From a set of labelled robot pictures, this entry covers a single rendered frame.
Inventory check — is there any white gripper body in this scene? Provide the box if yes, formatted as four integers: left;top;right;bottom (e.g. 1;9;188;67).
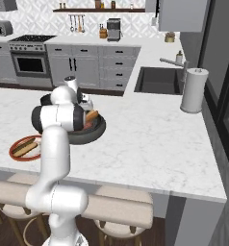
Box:
80;98;94;112

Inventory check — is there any brown bun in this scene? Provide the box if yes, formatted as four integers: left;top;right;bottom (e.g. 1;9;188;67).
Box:
85;110;100;123
12;137;39;159

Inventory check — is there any red sausage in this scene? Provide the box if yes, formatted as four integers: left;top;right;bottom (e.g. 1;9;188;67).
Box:
83;120;97;131

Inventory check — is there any dark grey bowl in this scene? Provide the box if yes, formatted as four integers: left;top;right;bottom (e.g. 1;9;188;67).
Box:
65;110;107;146

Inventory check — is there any red plate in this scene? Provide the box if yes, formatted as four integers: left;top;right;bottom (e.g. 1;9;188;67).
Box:
9;134;44;162

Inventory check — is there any grey cupboard run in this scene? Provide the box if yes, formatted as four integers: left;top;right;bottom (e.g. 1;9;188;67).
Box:
0;41;18;85
45;43;141;92

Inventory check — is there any silver oven with hob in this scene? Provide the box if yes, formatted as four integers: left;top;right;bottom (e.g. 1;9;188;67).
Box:
8;34;58;89

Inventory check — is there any brown knife block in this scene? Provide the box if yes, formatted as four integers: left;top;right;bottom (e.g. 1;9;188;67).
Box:
98;23;108;39

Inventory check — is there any dark sink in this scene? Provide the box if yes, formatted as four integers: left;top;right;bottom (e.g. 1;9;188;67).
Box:
133;65;186;96

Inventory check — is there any grey coffee machine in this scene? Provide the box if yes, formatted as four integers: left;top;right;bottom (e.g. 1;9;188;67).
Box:
106;17;123;43

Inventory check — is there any dark wooden shelf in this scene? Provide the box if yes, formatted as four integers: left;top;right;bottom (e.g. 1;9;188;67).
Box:
52;8;146;13

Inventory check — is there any silver tap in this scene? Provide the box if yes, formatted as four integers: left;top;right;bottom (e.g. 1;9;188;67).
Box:
159;57;190;84

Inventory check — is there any white soap dispenser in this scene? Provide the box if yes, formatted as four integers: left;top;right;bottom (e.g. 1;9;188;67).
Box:
175;50;185;65

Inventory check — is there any gold pot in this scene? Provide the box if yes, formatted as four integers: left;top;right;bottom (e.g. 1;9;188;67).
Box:
164;31;177;44

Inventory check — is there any white paper towel roll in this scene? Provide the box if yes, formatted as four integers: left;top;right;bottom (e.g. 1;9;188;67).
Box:
179;67;210;114

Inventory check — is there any beige stool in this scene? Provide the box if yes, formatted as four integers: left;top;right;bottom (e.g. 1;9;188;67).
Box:
0;172;47;246
82;184;155;246

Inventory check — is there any grey range hood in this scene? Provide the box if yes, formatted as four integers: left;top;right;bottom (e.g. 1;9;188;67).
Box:
0;0;18;12

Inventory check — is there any rail with hanging tools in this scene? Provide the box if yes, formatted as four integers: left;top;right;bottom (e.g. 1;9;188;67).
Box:
68;13;87;35

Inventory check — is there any grey wall cupboard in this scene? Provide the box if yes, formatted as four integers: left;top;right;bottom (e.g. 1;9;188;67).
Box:
144;0;212;34

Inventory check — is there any dark window frame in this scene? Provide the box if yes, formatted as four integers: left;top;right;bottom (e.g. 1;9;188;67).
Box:
197;0;229;181

